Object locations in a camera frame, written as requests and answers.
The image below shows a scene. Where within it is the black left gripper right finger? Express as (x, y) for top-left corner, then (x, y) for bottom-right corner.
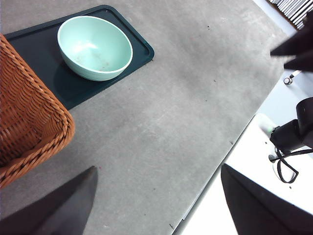
(221, 163), (313, 235)

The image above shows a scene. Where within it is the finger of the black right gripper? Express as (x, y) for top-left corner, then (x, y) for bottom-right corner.
(283, 52), (313, 73)
(270, 11), (313, 56)

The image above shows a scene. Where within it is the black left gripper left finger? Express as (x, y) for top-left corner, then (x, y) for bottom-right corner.
(0, 165), (98, 235)

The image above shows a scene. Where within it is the teal ribbed bowl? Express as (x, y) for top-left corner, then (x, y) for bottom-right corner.
(57, 15), (134, 82)

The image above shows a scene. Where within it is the grey ribbed panel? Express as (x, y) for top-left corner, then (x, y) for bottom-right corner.
(268, 0), (313, 30)

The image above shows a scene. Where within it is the white cylinder with green light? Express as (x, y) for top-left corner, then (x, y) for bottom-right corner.
(258, 113), (277, 137)

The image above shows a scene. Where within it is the brown wicker basket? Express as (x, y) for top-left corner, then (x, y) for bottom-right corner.
(0, 33), (76, 189)

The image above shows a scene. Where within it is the black rectangular tray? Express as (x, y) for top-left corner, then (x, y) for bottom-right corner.
(3, 4), (155, 111)

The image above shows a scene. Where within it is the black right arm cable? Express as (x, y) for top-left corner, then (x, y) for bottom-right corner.
(268, 148), (313, 184)

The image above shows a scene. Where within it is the white robot mount platform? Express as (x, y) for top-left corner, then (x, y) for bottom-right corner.
(171, 70), (313, 235)

